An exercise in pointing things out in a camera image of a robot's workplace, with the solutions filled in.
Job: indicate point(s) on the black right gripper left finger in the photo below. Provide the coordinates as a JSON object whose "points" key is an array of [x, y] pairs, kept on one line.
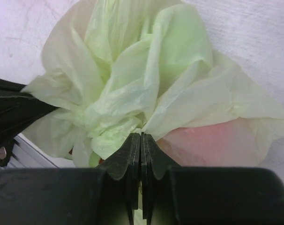
{"points": [[66, 195]]}

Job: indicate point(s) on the front aluminium mounting rail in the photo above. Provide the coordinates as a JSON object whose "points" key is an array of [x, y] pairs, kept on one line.
{"points": [[19, 153]]}

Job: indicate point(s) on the light green plastic bag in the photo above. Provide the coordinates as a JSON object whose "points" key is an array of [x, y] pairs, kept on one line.
{"points": [[115, 67]]}

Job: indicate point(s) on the peach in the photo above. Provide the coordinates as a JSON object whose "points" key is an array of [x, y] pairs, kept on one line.
{"points": [[226, 144]]}

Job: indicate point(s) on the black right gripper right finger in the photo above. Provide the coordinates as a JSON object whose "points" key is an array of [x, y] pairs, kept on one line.
{"points": [[176, 195]]}

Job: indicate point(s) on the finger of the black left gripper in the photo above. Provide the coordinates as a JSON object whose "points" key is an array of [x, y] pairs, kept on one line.
{"points": [[18, 110]]}

